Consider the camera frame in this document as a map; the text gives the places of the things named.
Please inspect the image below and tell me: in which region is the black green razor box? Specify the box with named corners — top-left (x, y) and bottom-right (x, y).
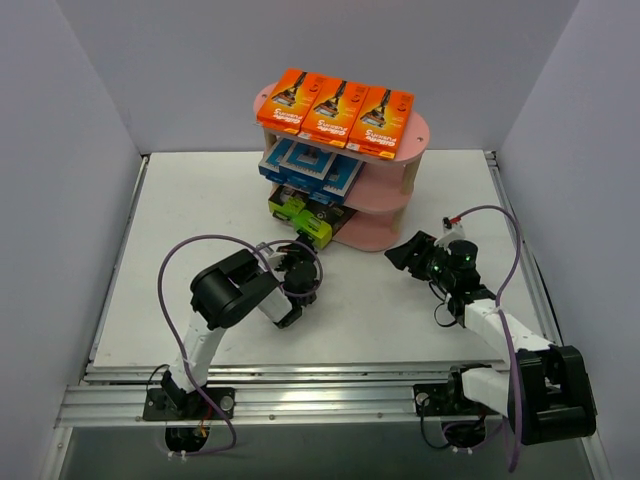
top-left (268, 185), bottom-right (308, 223)
top-left (293, 201), bottom-right (356, 249)

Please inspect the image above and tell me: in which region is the blue razor box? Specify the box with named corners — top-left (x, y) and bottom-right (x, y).
top-left (309, 155), bottom-right (363, 204)
top-left (279, 142), bottom-right (337, 190)
top-left (258, 138), bottom-right (295, 184)

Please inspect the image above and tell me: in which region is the small orange razor box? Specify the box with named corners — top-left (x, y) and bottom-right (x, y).
top-left (345, 86), bottom-right (414, 160)

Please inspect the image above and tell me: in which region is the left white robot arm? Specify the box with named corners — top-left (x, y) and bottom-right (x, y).
top-left (161, 233), bottom-right (323, 419)

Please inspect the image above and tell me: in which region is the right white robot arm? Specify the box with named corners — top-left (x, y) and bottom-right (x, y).
top-left (385, 231), bottom-right (597, 445)

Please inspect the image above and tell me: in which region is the pink three-tier shelf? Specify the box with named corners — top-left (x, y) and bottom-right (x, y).
top-left (254, 83), bottom-right (429, 252)

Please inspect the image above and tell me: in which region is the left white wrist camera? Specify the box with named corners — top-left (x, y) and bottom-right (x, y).
top-left (256, 243), bottom-right (285, 269)

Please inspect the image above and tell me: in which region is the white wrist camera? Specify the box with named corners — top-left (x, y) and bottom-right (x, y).
top-left (256, 243), bottom-right (285, 269)
top-left (434, 216), bottom-right (466, 248)

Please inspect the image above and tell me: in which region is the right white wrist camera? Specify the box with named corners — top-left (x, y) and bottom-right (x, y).
top-left (434, 216), bottom-right (466, 248)

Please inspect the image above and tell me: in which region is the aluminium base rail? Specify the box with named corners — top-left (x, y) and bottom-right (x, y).
top-left (54, 367), bottom-right (599, 429)

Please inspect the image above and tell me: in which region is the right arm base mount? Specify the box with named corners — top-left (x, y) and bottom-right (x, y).
top-left (412, 383), bottom-right (502, 455)

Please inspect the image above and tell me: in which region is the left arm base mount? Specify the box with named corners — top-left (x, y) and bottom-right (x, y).
top-left (142, 388), bottom-right (222, 454)

